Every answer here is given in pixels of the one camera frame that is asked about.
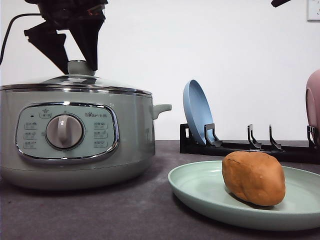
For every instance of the blue plate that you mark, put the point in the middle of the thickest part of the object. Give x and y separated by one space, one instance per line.
198 111

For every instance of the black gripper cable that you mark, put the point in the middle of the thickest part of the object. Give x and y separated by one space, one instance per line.
9 29

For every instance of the white wall socket right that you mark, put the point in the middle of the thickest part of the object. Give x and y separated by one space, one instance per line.
313 11

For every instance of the glass steamer lid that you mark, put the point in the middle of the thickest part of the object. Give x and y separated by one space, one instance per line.
80 77

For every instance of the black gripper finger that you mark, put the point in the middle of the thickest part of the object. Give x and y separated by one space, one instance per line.
277 3

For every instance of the green electric steamer pot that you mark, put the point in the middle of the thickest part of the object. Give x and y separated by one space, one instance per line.
67 136

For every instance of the green plate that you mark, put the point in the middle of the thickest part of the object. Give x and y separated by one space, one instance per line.
202 185

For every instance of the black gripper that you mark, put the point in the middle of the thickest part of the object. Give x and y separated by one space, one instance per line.
87 17

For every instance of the black plate rack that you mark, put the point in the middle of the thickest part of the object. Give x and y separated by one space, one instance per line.
214 146

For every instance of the brown potato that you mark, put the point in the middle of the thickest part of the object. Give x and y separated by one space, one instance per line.
254 178

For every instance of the pink plate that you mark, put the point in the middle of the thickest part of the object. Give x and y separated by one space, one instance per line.
312 100

